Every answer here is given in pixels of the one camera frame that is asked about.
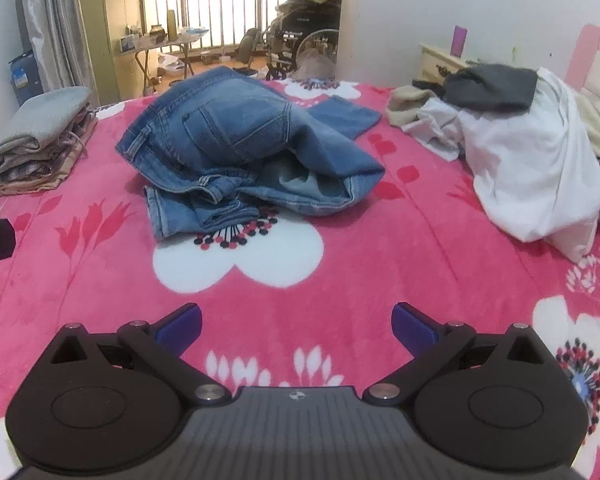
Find cream nightstand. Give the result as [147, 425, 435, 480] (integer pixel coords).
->
[419, 42, 473, 83]

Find pink headboard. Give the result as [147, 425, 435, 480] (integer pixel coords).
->
[565, 24, 600, 111]

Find grey folded sweater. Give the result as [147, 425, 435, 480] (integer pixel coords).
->
[0, 86, 93, 171]

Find blue water jug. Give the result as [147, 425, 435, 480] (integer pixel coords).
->
[7, 51, 46, 106]

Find grey curtain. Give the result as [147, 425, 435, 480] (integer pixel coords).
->
[17, 0, 93, 96]

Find cream garment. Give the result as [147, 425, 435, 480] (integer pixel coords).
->
[386, 86, 447, 130]

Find tan folded pants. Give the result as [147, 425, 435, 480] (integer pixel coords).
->
[0, 127, 97, 199]

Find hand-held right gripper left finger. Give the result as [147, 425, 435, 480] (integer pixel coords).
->
[45, 302, 233, 406]

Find white garment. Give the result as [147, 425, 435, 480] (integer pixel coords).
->
[405, 67, 600, 263]

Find black wheelchair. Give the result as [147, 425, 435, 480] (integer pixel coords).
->
[237, 0, 341, 81]

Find folding table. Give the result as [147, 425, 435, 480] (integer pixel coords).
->
[115, 27, 211, 98]

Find blue jeans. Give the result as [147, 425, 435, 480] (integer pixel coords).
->
[115, 66, 387, 242]

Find olive green door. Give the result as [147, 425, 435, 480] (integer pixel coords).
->
[77, 0, 122, 102]

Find balcony railing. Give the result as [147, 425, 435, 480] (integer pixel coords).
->
[152, 0, 316, 56]

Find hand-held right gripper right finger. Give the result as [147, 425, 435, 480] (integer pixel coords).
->
[362, 302, 551, 406]

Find dark grey garment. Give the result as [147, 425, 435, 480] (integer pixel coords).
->
[442, 63, 538, 113]

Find pink floral blanket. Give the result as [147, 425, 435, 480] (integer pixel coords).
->
[0, 77, 600, 480]

